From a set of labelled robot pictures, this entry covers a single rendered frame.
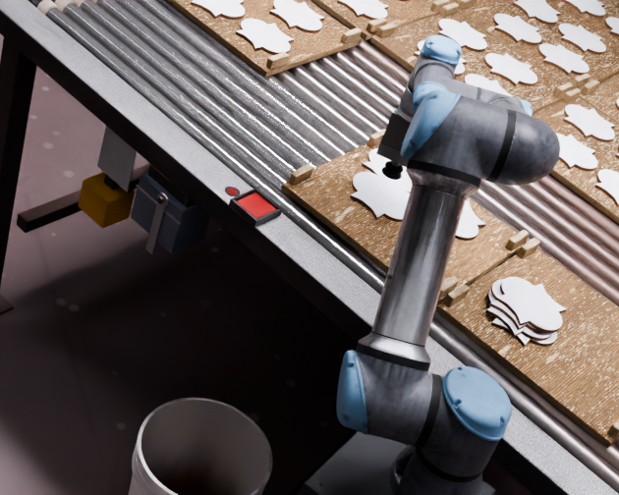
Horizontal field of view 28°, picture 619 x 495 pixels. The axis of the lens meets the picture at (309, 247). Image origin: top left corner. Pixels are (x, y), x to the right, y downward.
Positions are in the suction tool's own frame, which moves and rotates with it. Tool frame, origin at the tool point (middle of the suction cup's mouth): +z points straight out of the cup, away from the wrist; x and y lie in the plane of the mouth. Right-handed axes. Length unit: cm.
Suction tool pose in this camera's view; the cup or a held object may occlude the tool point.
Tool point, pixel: (391, 173)
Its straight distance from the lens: 253.0
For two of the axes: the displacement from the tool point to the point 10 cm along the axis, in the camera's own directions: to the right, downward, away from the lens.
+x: -3.3, 5.3, -7.8
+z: -2.7, 7.3, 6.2
